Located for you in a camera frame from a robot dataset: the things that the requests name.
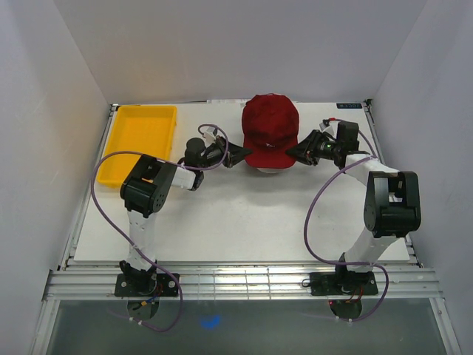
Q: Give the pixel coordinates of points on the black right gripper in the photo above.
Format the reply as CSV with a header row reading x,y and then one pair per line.
x,y
306,151

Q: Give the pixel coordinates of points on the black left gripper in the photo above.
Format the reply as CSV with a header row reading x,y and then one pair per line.
x,y
235,155

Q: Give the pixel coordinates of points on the white baseball cap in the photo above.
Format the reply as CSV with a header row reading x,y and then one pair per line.
x,y
272,171

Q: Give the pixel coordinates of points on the red baseball cap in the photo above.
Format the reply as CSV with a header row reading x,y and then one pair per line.
x,y
270,126

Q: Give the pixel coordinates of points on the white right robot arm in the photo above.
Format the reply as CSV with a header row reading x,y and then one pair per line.
x,y
392,207

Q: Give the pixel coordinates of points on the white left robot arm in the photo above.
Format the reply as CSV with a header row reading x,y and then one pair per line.
x,y
146,188

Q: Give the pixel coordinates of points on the yellow plastic bin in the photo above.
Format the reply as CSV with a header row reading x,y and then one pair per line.
x,y
146,129

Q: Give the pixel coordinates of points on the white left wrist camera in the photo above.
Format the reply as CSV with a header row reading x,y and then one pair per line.
x,y
209,133

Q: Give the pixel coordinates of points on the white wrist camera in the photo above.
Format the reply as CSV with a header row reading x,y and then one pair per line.
x,y
209,133
326,126

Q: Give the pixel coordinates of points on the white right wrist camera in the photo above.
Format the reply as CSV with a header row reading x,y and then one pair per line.
x,y
326,126

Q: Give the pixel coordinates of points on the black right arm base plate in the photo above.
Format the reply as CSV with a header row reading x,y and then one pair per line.
x,y
332,284

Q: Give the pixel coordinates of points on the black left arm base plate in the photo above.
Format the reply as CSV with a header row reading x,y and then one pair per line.
x,y
161,285

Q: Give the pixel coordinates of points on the aluminium frame rail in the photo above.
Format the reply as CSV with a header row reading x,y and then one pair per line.
x,y
233,282

